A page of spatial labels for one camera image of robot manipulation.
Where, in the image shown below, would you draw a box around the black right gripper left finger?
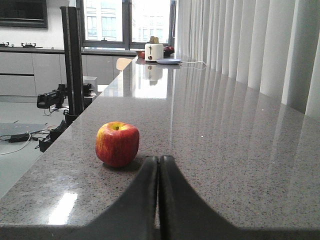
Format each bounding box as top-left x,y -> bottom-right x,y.
0,156 -> 158,240

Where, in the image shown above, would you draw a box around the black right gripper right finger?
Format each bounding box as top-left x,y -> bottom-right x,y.
158,155 -> 320,240

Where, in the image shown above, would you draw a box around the red yellow apple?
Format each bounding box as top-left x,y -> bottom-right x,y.
95,121 -> 140,168

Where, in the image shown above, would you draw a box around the black power adapter on floor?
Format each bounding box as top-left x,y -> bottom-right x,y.
0,132 -> 45,143

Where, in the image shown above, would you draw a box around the wooden chair back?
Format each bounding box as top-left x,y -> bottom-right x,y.
116,57 -> 132,72

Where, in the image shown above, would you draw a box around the blue plate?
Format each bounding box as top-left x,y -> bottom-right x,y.
156,58 -> 182,65

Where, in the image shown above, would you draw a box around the red fruit bowl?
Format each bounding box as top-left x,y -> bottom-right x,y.
163,46 -> 175,58

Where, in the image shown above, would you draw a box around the white toaster with bread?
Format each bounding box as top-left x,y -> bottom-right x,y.
144,35 -> 164,62

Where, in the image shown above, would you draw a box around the grey kitchen cabinets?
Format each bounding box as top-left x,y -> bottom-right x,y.
0,47 -> 136,99

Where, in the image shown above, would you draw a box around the white vertical blinds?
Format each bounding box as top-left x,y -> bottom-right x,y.
175,0 -> 320,119

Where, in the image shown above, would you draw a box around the black vertical lift column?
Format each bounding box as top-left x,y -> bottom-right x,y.
60,6 -> 85,126

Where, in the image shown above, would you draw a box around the white power cable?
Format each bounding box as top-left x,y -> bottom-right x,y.
178,60 -> 208,70

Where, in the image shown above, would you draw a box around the dark wall-mounted screen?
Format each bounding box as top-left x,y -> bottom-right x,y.
0,0 -> 48,29

